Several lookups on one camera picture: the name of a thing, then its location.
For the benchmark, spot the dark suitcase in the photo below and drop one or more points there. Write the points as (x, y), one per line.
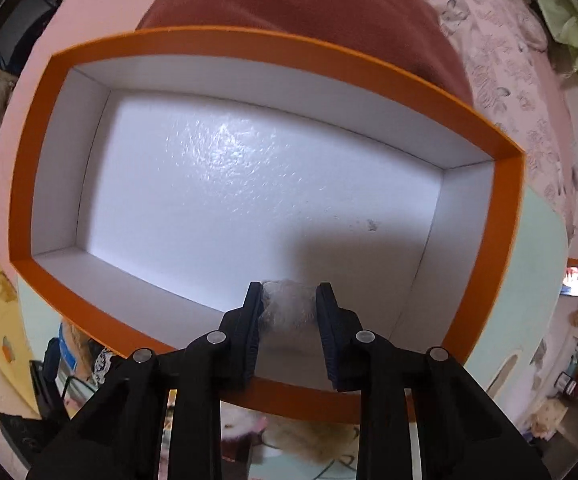
(29, 30)

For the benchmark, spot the red cushion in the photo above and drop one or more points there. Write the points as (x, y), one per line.
(294, 0)

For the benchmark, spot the white furry toy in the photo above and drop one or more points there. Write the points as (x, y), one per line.
(239, 427)

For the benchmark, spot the pink floral blanket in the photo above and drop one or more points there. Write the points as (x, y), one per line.
(509, 60)

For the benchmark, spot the yellow printed cushion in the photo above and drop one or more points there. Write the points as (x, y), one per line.
(1, 310)

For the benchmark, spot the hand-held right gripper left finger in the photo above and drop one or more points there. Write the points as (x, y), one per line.
(253, 330)

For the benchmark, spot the white lace trim item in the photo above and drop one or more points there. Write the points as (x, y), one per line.
(103, 362)

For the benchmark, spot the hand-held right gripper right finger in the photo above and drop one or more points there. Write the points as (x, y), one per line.
(328, 335)

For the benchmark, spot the tan bear plush blue patch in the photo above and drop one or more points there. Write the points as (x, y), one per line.
(69, 352)

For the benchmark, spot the orange cardboard box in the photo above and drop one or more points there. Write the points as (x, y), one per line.
(269, 170)

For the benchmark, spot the cream plush toy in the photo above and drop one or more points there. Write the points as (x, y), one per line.
(549, 417)

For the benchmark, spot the beige fluffy pouch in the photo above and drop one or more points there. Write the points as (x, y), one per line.
(309, 442)

